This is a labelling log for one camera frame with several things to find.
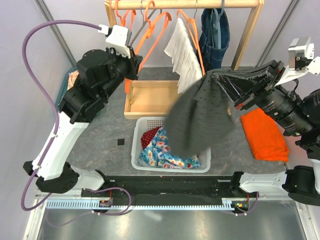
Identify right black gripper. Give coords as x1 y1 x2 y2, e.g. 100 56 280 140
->
212 58 316 136

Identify dark grey dotted garment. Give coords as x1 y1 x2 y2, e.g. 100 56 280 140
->
164 70 235 158

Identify orange hanger of grey garment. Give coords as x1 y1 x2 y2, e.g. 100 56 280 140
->
124 0 173 95

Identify red polka dot skirt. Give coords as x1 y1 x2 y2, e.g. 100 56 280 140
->
140 126 161 150

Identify blue floral garment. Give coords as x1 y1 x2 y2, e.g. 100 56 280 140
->
139 126 201 170

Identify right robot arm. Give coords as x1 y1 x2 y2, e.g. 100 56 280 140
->
210 60 320 206

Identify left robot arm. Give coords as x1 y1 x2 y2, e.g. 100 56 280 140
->
23 47 143 197

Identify blue-grey hanger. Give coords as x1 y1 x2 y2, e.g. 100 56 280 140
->
213 0 225 49

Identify orange hanger of white garment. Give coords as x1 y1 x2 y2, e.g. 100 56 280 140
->
176 9 205 75

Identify blue denim jeans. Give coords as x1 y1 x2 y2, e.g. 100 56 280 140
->
199 8 230 72

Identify wooden clothes rack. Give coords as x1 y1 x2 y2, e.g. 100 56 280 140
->
104 0 264 120

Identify white garment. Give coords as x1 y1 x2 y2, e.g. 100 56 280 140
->
164 18 203 94

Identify white plastic basket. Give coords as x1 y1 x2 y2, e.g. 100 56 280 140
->
131 116 211 174

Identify pink floral cloth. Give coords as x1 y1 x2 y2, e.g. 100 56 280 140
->
67 70 79 90

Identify orange folded cloth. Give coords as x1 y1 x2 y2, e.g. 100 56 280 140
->
240 108 290 163

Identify teal plastic bin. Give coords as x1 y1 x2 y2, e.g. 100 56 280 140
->
56 66 102 117

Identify small black square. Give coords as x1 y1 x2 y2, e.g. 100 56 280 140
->
117 138 125 146

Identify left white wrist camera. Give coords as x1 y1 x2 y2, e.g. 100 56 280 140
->
98 24 132 59

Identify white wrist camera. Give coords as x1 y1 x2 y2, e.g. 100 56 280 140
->
98 24 132 59
275 37 320 86

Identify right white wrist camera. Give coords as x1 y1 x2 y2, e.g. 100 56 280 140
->
275 37 320 86

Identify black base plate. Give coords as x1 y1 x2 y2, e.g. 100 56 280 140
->
80 174 241 207

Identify white slotted cable duct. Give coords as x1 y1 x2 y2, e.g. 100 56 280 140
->
46 199 246 211

